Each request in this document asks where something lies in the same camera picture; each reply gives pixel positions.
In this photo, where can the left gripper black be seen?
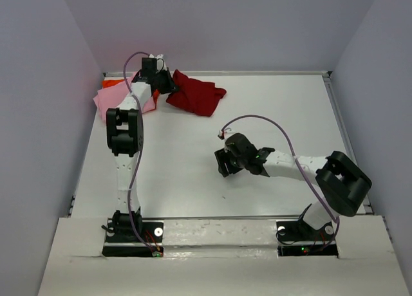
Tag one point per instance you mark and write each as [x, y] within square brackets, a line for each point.
[166, 83]

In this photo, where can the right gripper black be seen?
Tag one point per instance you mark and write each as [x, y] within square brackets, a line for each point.
[223, 163]

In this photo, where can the dark red t shirt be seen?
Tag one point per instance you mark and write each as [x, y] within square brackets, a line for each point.
[195, 96]

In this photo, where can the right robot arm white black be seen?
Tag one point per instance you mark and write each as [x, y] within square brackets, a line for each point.
[338, 184]

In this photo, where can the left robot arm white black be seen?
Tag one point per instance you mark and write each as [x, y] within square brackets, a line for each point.
[125, 138]

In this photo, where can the orange folded t shirt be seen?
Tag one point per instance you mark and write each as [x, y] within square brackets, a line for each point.
[113, 90]

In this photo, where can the pink folded t shirt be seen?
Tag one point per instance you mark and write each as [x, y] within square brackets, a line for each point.
[141, 93]

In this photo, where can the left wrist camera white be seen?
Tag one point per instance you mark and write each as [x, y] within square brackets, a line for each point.
[160, 63]

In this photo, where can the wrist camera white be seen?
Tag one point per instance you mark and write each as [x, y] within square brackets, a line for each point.
[160, 63]
[223, 135]

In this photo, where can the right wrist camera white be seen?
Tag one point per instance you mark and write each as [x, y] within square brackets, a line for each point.
[223, 135]

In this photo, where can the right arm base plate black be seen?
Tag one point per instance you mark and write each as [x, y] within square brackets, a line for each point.
[305, 241]

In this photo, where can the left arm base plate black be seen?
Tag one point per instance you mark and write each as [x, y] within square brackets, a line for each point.
[126, 244]

